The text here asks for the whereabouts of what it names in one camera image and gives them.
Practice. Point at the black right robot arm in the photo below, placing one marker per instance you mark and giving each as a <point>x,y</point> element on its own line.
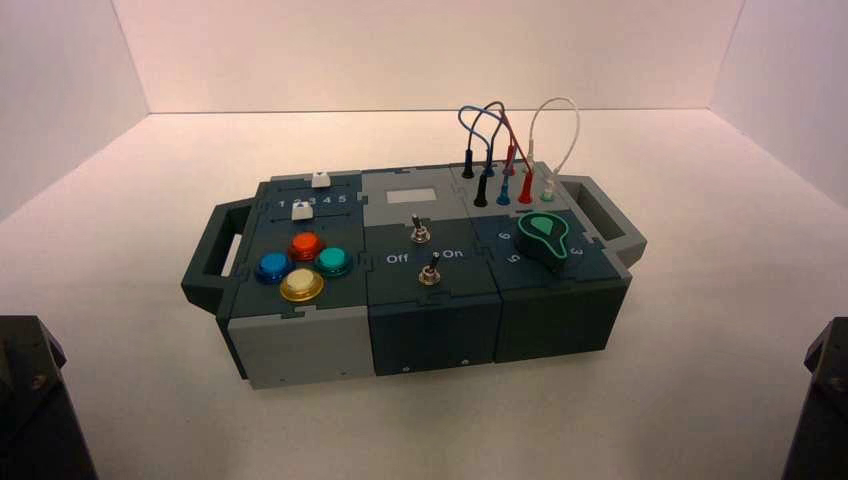
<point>821,411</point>

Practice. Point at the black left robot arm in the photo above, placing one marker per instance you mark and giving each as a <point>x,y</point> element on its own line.
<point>33,411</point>

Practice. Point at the white slider knob plain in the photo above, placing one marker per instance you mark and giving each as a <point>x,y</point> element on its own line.
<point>320,179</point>

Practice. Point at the white slider knob with mark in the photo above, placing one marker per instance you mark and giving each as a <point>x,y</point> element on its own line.
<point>302,211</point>

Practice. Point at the dark teal grey control box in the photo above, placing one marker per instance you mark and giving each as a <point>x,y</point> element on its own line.
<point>430,318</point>

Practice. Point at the teal round push button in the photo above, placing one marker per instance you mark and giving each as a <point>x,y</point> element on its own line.
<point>332,262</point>

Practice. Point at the orange round push button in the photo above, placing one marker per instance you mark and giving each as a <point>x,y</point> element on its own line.
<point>306,246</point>

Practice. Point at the dark green rotary knob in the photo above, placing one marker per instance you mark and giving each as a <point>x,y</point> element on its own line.
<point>544,238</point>

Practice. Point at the yellow round push button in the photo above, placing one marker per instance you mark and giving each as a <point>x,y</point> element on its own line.
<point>302,285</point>

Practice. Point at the blue round push button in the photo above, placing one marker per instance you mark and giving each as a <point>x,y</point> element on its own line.
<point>274,267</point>

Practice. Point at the metal toggle switch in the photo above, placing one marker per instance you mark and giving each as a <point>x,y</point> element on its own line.
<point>418,231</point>
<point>431,272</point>

